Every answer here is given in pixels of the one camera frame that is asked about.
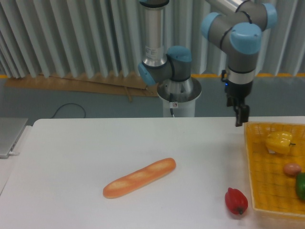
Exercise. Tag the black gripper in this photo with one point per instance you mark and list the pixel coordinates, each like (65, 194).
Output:
(236, 94)

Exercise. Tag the green toy bell pepper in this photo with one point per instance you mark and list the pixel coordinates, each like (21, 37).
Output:
(300, 185)

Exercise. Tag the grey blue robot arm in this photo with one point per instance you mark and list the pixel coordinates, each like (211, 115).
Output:
(236, 29)

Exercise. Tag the yellow toy bell pepper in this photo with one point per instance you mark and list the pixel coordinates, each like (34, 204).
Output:
(279, 142)

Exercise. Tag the yellow woven basket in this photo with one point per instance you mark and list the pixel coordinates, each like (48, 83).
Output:
(272, 190)

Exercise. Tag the red toy bell pepper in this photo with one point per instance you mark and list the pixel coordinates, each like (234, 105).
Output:
(236, 201)

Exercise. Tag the brown toy egg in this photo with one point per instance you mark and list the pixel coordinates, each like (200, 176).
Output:
(292, 169)

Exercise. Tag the brown cardboard sheet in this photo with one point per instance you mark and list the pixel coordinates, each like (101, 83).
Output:
(130, 86)

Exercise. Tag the toy baguette bread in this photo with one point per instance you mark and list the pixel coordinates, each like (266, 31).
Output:
(139, 178)

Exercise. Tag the grey pleated curtain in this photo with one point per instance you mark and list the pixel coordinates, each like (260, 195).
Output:
(61, 37)

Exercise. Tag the silver laptop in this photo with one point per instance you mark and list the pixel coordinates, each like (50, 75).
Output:
(10, 132)

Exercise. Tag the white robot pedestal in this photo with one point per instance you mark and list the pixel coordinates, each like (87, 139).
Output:
(178, 109)

